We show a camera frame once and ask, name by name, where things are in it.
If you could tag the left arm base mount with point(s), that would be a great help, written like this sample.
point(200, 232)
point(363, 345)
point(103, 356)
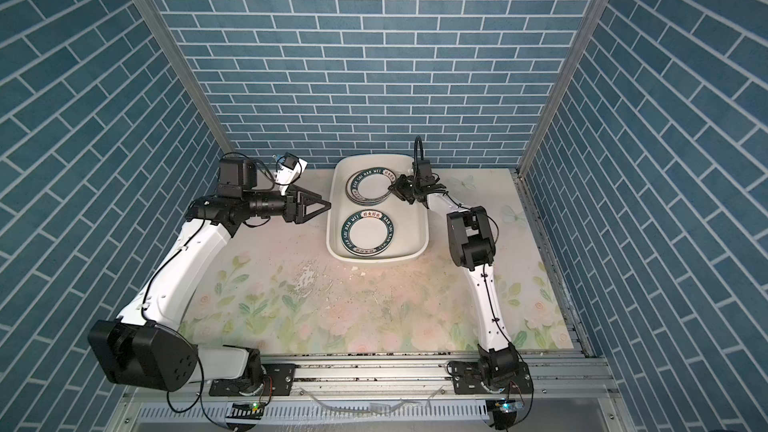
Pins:
point(269, 381)

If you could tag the white plastic bin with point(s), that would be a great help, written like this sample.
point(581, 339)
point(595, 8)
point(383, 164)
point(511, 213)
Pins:
point(411, 234)

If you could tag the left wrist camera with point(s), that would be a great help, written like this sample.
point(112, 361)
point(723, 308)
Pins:
point(288, 170)

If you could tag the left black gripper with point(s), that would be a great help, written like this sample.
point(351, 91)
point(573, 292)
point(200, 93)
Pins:
point(290, 202)

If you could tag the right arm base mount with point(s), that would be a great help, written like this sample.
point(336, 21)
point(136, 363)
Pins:
point(473, 378)

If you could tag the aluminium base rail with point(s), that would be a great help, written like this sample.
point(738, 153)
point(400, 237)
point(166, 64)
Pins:
point(553, 375)

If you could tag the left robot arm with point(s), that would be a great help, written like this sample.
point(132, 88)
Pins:
point(142, 346)

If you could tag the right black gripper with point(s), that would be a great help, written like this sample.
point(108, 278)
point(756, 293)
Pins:
point(399, 189)

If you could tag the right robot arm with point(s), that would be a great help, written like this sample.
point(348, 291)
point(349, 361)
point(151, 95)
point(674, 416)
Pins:
point(472, 247)

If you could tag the green rim plate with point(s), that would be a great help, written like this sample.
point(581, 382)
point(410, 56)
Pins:
point(367, 233)
point(370, 186)

